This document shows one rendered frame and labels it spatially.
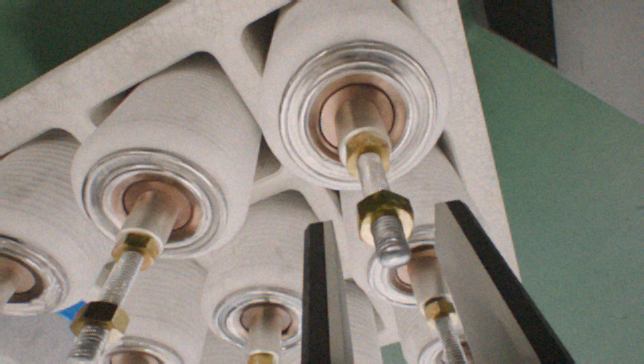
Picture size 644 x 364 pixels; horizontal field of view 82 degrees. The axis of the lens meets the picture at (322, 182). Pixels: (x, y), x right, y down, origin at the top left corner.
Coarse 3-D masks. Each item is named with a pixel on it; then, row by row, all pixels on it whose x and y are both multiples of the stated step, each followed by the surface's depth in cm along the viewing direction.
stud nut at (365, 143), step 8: (360, 136) 15; (368, 136) 15; (352, 144) 15; (360, 144) 14; (368, 144) 14; (376, 144) 14; (384, 144) 15; (352, 152) 14; (360, 152) 14; (376, 152) 14; (384, 152) 15; (352, 160) 15; (384, 160) 15; (352, 168) 15; (384, 168) 15; (352, 176) 15
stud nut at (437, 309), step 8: (432, 304) 21; (440, 304) 21; (448, 304) 21; (424, 312) 21; (432, 312) 21; (440, 312) 21; (448, 312) 21; (456, 312) 21; (432, 320) 21; (456, 320) 21; (432, 328) 21
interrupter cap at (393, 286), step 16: (416, 240) 22; (432, 240) 22; (416, 256) 24; (432, 256) 24; (368, 272) 24; (384, 272) 24; (400, 272) 24; (384, 288) 25; (400, 288) 25; (400, 304) 26; (416, 304) 26
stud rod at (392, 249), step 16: (368, 160) 14; (368, 176) 13; (384, 176) 13; (368, 192) 13; (384, 224) 11; (400, 224) 11; (384, 240) 11; (400, 240) 11; (384, 256) 11; (400, 256) 11
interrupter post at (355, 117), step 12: (348, 108) 17; (360, 108) 16; (372, 108) 17; (336, 120) 17; (348, 120) 16; (360, 120) 16; (372, 120) 16; (336, 132) 17; (348, 132) 15; (360, 132) 15; (372, 132) 15; (384, 132) 15
